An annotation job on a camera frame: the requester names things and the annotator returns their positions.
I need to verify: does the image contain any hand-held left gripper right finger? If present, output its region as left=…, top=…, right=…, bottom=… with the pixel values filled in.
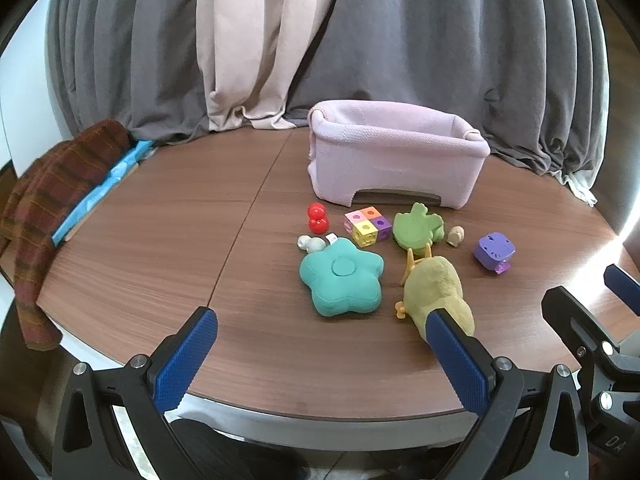
left=425, top=307, right=591, bottom=480

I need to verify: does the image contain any white sheer curtain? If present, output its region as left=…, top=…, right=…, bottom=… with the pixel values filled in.
left=557, top=167, right=598, bottom=207

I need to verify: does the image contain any multicoloured cube block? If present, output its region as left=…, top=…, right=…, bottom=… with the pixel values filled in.
left=344, top=206, right=391, bottom=247

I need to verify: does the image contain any brown plaid cloth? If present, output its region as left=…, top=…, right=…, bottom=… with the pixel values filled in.
left=0, top=120, right=135, bottom=351

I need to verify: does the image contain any light blue strip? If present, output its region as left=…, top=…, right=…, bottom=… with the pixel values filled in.
left=52, top=140, right=153, bottom=243

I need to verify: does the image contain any grey curtain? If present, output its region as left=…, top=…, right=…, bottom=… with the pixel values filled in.
left=285, top=0, right=613, bottom=196
left=45, top=0, right=211, bottom=146

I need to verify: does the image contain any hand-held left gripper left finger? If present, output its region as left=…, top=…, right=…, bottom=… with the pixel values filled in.
left=52, top=306, right=219, bottom=480

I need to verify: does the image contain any purple toy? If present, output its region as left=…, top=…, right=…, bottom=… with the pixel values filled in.
left=473, top=231, right=517, bottom=275

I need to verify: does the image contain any pink fabric basket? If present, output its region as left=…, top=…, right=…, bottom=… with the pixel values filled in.
left=306, top=100, right=491, bottom=209

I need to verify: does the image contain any teal star plush cushion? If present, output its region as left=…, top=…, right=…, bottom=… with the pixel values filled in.
left=299, top=238, right=386, bottom=318

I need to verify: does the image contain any red round toy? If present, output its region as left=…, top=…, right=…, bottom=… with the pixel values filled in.
left=306, top=202, right=329, bottom=234

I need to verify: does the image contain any yellow-green plush duck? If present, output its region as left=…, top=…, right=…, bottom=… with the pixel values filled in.
left=394, top=247, right=475, bottom=343

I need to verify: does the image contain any pale pink curtain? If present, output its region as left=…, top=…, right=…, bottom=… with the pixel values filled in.
left=196, top=0, right=351, bottom=133

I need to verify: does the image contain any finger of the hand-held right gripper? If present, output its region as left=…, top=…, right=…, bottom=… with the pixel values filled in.
left=603, top=263, right=640, bottom=309
left=541, top=286, right=640, bottom=407

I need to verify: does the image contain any green frog toy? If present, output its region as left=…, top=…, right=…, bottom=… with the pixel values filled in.
left=392, top=202, right=445, bottom=250

